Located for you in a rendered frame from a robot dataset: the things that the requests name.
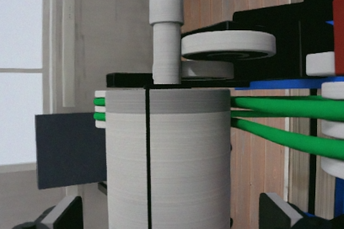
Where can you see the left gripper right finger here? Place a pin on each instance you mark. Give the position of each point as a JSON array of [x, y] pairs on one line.
[[276, 213]]

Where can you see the green drive belt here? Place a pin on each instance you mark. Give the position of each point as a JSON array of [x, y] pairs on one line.
[[313, 107], [310, 144]]

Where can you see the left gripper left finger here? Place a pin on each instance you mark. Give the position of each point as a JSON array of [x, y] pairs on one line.
[[68, 214]]

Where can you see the grey cylinder with narrow shaft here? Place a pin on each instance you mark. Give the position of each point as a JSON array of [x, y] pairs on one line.
[[168, 145]]

